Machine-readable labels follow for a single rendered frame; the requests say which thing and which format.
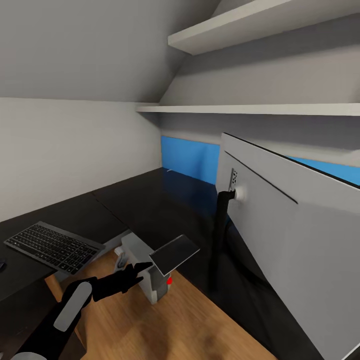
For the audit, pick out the cabinet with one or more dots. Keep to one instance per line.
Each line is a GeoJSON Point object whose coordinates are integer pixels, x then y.
{"type": "Point", "coordinates": [21, 315]}

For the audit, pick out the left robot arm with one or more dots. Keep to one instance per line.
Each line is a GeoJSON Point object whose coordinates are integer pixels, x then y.
{"type": "Point", "coordinates": [51, 336]}

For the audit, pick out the monitor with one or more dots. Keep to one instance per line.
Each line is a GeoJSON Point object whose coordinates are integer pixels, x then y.
{"type": "Point", "coordinates": [302, 226]}

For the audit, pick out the keyboard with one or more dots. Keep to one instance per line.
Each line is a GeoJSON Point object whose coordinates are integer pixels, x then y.
{"type": "Point", "coordinates": [62, 250]}

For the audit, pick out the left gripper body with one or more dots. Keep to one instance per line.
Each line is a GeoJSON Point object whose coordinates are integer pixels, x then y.
{"type": "Point", "coordinates": [122, 281]}

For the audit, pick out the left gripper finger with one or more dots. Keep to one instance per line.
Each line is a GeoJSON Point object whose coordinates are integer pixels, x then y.
{"type": "Point", "coordinates": [141, 266]}
{"type": "Point", "coordinates": [137, 280]}

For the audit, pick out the notebook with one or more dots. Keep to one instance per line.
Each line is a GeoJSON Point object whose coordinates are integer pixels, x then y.
{"type": "Point", "coordinates": [173, 254]}

